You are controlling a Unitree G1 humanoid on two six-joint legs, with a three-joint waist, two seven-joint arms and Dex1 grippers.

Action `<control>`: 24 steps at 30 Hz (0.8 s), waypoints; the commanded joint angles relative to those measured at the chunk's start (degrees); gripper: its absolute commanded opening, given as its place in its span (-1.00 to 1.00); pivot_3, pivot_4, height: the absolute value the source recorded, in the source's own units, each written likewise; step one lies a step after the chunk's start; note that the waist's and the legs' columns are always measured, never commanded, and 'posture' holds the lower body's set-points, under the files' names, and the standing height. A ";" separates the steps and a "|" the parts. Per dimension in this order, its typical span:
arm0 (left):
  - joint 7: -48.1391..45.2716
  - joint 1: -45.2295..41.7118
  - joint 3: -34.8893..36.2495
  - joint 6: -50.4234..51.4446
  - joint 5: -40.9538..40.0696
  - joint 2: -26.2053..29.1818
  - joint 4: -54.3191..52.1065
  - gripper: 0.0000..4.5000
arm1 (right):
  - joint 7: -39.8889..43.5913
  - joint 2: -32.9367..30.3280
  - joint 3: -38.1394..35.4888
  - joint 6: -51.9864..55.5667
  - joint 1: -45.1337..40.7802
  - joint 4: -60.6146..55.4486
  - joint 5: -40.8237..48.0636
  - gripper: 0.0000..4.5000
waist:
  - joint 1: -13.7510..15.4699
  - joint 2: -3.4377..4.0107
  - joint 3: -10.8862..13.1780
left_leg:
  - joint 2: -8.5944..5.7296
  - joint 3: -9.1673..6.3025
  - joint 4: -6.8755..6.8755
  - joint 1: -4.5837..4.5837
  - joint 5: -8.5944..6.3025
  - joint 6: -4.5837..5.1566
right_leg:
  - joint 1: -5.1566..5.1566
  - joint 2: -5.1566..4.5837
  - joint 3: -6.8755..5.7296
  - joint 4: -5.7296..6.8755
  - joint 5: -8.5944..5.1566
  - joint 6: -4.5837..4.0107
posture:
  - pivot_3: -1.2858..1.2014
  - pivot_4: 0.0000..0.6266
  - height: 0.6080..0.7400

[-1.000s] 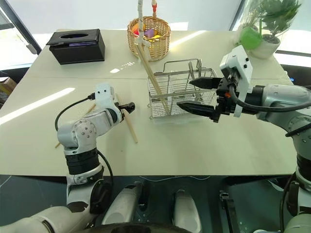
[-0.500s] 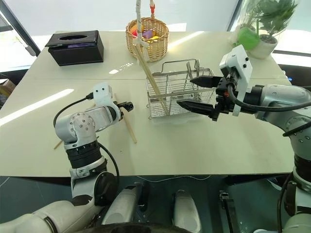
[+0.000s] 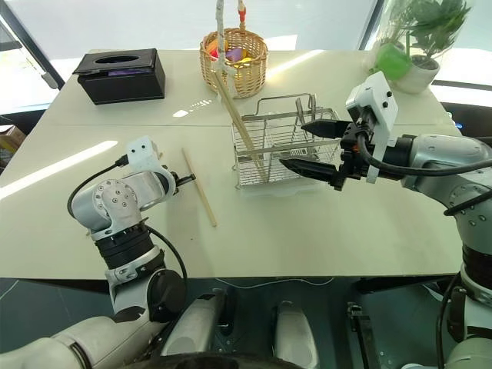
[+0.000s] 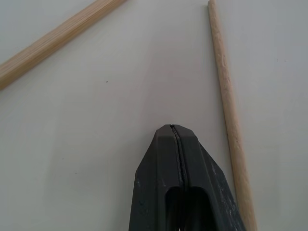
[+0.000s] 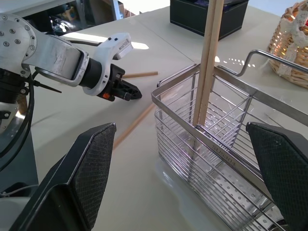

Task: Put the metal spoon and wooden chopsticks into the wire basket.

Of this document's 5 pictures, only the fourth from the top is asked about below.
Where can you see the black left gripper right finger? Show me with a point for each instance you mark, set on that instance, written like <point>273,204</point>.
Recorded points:
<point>204,178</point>

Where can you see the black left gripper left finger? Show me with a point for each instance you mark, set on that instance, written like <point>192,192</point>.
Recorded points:
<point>157,173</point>

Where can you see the wooden chopstick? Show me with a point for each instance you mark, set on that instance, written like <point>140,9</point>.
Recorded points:
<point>228,101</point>
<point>54,37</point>

